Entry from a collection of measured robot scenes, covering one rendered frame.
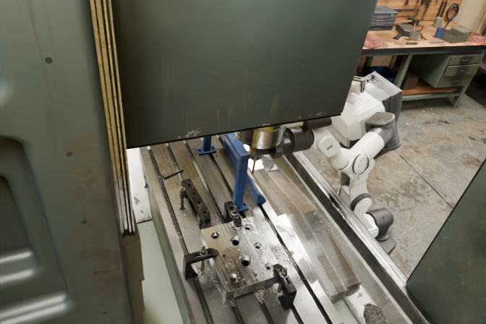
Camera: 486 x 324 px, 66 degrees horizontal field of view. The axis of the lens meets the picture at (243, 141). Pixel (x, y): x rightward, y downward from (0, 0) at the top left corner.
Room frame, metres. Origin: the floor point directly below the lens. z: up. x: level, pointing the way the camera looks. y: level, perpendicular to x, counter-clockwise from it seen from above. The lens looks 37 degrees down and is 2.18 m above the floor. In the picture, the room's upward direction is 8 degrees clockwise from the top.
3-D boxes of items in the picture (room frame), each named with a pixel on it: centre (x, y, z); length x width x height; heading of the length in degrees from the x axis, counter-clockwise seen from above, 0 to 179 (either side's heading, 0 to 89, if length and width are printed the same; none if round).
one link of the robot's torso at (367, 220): (1.76, -0.85, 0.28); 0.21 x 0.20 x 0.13; 118
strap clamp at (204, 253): (0.85, 0.10, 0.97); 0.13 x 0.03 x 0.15; 118
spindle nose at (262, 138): (0.98, -0.05, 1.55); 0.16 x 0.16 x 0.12
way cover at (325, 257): (1.34, -0.31, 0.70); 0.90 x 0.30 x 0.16; 28
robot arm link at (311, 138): (1.09, -0.23, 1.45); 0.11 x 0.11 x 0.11; 28
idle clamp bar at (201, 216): (1.17, 0.17, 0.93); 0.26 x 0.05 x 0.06; 33
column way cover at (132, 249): (0.77, 0.35, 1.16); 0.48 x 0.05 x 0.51; 28
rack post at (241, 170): (1.20, -0.01, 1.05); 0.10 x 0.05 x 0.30; 118
